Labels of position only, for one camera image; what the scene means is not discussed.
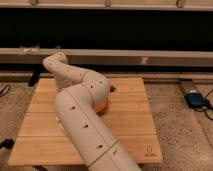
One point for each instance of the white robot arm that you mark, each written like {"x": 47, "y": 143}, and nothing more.
{"x": 81, "y": 90}

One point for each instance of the orange bowl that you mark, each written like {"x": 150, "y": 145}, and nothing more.
{"x": 101, "y": 106}

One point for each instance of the black table leg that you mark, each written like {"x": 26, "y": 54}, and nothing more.
{"x": 35, "y": 77}

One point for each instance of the wooden table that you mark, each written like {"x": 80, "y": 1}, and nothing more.
{"x": 41, "y": 141}

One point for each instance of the blue box on floor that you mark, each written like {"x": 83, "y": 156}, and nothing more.
{"x": 195, "y": 100}

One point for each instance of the black object floor left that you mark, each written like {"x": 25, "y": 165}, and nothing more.
{"x": 7, "y": 143}

